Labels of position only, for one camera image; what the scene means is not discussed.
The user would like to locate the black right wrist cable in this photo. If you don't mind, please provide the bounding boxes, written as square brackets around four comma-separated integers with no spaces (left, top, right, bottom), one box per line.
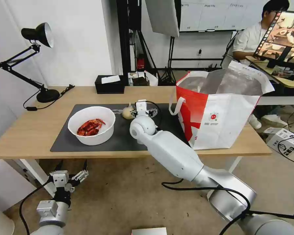
[146,101,163,131]

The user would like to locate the white robot front shell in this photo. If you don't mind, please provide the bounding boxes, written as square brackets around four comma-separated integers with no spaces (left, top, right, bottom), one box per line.
[131,227,167,235]

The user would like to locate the computer monitor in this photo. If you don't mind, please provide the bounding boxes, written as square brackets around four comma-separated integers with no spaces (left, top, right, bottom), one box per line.
[253,9,294,67]

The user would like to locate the white tissue sheet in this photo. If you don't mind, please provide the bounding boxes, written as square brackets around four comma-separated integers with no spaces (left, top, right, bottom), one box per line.
[101,75,121,84]

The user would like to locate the black tissue box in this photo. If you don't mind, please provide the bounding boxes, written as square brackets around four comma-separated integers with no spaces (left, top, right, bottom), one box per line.
[95,74,125,94]

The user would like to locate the white printed carton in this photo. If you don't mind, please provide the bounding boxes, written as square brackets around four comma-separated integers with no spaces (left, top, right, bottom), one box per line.
[266,128,294,157]

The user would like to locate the black metal rack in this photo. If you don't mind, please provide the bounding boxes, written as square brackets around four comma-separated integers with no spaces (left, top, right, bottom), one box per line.
[116,0,138,75]

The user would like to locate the black lamp power cable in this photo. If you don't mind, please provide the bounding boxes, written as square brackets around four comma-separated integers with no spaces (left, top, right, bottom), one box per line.
[23,84,75,112]

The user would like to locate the black desk lamp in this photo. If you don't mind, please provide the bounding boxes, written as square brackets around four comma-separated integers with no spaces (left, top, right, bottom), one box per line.
[0,22,60,103]

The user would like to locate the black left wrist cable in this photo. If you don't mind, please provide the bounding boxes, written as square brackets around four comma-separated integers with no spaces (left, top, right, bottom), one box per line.
[19,176,56,235]

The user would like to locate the white softbox panel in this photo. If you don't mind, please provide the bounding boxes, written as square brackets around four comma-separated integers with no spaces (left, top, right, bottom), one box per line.
[144,0,181,38]

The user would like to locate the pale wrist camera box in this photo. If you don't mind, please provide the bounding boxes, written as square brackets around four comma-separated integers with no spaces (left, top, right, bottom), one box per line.
[136,100,148,112]
[52,171,70,188]

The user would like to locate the white table leg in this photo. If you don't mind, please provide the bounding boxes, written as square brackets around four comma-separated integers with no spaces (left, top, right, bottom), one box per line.
[19,159,55,197]
[229,156,243,175]

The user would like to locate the white shoe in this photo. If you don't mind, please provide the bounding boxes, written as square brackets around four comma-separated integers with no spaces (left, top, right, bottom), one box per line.
[249,114,262,130]
[261,114,288,128]

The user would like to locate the red white takeout bag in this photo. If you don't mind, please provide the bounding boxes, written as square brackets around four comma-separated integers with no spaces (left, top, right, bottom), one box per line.
[169,60,275,150]

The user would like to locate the pale garlic bulb scrap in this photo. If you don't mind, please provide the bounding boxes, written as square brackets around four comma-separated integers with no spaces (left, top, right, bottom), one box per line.
[122,102,134,120]

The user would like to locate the dark grey table mat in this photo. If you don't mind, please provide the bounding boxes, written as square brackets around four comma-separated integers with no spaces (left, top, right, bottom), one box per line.
[50,103,190,152]

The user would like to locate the white round bowl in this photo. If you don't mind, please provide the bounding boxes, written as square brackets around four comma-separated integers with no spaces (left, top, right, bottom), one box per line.
[68,105,116,146]

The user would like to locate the person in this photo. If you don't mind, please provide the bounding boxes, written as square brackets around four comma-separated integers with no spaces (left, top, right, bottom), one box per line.
[233,0,291,65]

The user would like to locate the black light stand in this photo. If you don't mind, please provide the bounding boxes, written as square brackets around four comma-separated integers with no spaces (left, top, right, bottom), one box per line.
[159,36,177,85]

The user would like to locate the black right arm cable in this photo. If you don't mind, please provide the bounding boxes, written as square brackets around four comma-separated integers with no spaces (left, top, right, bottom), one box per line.
[161,181,294,235]

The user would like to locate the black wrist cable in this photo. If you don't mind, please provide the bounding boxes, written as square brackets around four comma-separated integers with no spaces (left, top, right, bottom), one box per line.
[146,101,163,131]
[19,176,56,235]

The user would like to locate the whiteboard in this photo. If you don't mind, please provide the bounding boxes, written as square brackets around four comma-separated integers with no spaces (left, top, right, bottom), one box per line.
[180,0,270,33]

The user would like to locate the brown box with clutter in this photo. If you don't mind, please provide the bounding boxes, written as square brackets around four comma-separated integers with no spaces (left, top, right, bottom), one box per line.
[128,70,158,86]

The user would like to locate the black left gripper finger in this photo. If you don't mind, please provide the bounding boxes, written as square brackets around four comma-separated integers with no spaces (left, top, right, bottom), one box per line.
[54,159,64,174]
[72,159,90,184]

